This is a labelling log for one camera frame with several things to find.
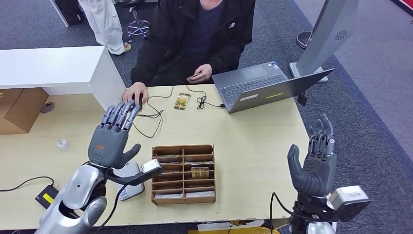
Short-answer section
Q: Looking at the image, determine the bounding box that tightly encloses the grey laptop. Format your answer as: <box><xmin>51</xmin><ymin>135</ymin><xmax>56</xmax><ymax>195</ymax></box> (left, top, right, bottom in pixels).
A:
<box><xmin>211</xmin><ymin>61</ymin><xmax>336</xmax><ymax>114</ymax></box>

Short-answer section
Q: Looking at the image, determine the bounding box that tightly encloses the chrome base stool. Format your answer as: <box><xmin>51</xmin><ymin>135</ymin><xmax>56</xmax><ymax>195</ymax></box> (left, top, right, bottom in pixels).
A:
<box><xmin>115</xmin><ymin>0</ymin><xmax>150</xmax><ymax>41</ymax></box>

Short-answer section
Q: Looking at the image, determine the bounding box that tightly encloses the white card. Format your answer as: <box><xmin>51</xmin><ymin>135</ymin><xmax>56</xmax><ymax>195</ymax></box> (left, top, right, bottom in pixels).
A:
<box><xmin>185</xmin><ymin>190</ymin><xmax>215</xmax><ymax>198</ymax></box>
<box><xmin>154</xmin><ymin>192</ymin><xmax>185</xmax><ymax>199</ymax></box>

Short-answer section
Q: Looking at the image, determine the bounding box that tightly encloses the black computer mouse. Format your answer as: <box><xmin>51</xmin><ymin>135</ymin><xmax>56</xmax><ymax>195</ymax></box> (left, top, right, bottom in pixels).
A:
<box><xmin>131</xmin><ymin>94</ymin><xmax>144</xmax><ymax>111</ymax></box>

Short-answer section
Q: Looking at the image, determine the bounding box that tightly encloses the black adapter mains cable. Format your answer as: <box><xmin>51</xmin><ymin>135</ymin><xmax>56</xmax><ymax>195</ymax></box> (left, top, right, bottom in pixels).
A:
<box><xmin>0</xmin><ymin>175</ymin><xmax>56</xmax><ymax>193</ymax></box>

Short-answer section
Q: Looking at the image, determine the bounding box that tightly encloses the standing person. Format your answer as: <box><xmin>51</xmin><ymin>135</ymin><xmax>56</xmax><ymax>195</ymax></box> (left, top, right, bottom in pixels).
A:
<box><xmin>78</xmin><ymin>0</ymin><xmax>132</xmax><ymax>56</ymax></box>

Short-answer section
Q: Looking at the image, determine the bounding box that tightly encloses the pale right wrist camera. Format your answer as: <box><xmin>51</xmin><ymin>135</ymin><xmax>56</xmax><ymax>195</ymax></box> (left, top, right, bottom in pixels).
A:
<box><xmin>327</xmin><ymin>185</ymin><xmax>372</xmax><ymax>223</ymax></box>

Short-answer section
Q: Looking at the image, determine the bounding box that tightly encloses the red board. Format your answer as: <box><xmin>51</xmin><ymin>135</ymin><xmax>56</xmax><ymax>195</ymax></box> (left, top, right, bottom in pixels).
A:
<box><xmin>390</xmin><ymin>0</ymin><xmax>413</xmax><ymax>17</ymax></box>

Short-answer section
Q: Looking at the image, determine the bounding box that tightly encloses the person's left hand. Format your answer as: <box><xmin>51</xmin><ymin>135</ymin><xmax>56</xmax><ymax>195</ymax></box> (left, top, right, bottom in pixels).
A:
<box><xmin>187</xmin><ymin>64</ymin><xmax>213</xmax><ymax>85</ymax></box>

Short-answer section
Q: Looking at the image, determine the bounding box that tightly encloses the black mouse cable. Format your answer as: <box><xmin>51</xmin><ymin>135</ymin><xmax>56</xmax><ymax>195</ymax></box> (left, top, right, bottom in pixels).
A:
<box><xmin>132</xmin><ymin>84</ymin><xmax>226</xmax><ymax>139</ymax></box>

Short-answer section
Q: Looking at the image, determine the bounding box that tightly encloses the person's right hand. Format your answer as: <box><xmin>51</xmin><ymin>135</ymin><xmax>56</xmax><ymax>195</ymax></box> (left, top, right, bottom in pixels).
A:
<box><xmin>122</xmin><ymin>81</ymin><xmax>150</xmax><ymax>105</ymax></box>

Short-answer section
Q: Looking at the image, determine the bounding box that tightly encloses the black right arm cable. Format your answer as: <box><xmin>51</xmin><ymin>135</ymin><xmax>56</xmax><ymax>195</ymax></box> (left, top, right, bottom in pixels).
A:
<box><xmin>270</xmin><ymin>192</ymin><xmax>307</xmax><ymax>234</ymax></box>

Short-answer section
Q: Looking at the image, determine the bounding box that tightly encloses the round metal floor base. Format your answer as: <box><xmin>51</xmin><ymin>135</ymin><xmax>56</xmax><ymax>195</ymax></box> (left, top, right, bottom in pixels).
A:
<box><xmin>296</xmin><ymin>30</ymin><xmax>314</xmax><ymax>50</ymax></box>

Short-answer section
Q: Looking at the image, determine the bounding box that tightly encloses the black yellow-label power adapter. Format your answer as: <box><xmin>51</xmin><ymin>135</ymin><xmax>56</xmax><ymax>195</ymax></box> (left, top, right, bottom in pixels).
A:
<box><xmin>35</xmin><ymin>184</ymin><xmax>59</xmax><ymax>210</ymax></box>

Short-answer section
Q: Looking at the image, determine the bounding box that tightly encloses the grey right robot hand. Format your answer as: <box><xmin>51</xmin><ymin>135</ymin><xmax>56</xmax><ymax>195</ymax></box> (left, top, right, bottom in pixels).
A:
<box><xmin>287</xmin><ymin>113</ymin><xmax>338</xmax><ymax>197</ymax></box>

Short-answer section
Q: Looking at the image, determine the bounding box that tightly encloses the grey card reader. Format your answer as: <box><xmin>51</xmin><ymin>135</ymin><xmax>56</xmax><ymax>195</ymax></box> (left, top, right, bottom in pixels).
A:
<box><xmin>113</xmin><ymin>160</ymin><xmax>145</xmax><ymax>201</ymax></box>

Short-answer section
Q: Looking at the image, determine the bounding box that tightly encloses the white paper strip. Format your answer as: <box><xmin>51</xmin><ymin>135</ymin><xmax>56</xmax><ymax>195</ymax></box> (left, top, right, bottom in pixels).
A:
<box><xmin>197</xmin><ymin>219</ymin><xmax>265</xmax><ymax>232</ymax></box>

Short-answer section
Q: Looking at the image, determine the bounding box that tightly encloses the black cabinet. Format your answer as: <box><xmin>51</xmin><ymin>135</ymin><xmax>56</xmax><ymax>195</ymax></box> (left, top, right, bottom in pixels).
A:
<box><xmin>50</xmin><ymin>0</ymin><xmax>86</xmax><ymax>27</ymax></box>

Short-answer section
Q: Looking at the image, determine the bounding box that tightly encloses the wooden card organizer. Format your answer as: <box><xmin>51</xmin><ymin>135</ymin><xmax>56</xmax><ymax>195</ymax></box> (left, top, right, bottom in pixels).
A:
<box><xmin>151</xmin><ymin>144</ymin><xmax>217</xmax><ymax>206</ymax></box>

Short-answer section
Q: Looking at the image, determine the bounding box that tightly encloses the white counter partition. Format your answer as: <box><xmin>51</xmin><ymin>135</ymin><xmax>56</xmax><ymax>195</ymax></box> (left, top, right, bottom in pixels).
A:
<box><xmin>0</xmin><ymin>45</ymin><xmax>126</xmax><ymax>112</ymax></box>

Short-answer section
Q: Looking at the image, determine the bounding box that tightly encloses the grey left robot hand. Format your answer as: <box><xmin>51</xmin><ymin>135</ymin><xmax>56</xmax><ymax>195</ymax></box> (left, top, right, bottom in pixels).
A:
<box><xmin>88</xmin><ymin>100</ymin><xmax>142</xmax><ymax>170</ymax></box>

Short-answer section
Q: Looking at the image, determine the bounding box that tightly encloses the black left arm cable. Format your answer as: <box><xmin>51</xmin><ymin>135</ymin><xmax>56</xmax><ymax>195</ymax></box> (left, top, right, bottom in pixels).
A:
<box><xmin>94</xmin><ymin>184</ymin><xmax>128</xmax><ymax>234</ymax></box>

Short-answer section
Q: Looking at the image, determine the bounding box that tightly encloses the brown cardboard box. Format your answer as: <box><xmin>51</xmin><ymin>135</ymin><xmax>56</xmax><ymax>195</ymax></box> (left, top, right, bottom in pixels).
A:
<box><xmin>0</xmin><ymin>87</ymin><xmax>50</xmax><ymax>136</ymax></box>

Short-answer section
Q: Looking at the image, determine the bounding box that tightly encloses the yellow scenic room key card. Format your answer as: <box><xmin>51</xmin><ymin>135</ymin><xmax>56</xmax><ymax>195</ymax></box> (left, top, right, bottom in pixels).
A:
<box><xmin>191</xmin><ymin>166</ymin><xmax>210</xmax><ymax>179</ymax></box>

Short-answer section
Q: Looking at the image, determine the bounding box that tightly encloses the seated person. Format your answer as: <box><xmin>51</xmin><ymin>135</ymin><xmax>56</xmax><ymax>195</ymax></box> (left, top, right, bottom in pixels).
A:
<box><xmin>131</xmin><ymin>0</ymin><xmax>256</xmax><ymax>87</ymax></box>

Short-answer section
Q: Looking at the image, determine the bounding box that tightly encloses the grey kiosk stand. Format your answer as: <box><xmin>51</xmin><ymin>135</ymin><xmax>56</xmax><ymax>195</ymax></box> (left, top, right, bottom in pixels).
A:
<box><xmin>289</xmin><ymin>0</ymin><xmax>359</xmax><ymax>83</ymax></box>

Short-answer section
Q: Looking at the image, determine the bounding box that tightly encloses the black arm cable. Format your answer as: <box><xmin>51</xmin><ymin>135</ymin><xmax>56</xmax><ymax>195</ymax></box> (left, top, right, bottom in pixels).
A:
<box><xmin>270</xmin><ymin>192</ymin><xmax>307</xmax><ymax>234</ymax></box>
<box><xmin>94</xmin><ymin>184</ymin><xmax>128</xmax><ymax>234</ymax></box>

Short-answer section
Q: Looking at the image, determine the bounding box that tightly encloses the yellow box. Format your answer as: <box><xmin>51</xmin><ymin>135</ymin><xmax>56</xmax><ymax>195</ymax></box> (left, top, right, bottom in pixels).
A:
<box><xmin>188</xmin><ymin>226</ymin><xmax>280</xmax><ymax>234</ymax></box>

